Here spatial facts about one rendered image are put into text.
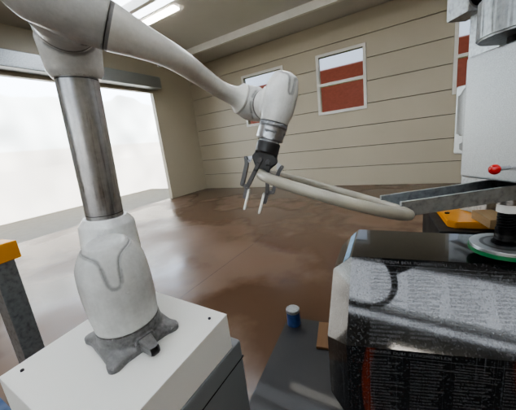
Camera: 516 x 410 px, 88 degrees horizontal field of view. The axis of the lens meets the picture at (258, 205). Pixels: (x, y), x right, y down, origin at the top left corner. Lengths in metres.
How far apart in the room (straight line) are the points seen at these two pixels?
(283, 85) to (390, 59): 6.60
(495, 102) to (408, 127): 6.08
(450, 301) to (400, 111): 6.29
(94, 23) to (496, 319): 1.37
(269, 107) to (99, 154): 0.49
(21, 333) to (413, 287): 1.66
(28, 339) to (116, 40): 1.37
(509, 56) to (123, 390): 1.35
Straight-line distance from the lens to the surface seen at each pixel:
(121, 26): 0.73
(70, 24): 0.73
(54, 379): 0.85
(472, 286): 1.24
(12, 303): 1.63
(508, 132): 1.16
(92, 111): 0.85
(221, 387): 0.88
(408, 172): 7.32
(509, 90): 1.16
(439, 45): 7.41
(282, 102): 0.84
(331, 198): 0.64
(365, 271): 1.21
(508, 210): 1.28
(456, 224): 1.96
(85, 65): 0.86
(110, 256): 0.69
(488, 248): 1.27
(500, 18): 1.19
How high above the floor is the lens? 1.36
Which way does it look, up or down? 13 degrees down
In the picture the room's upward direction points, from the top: 7 degrees counter-clockwise
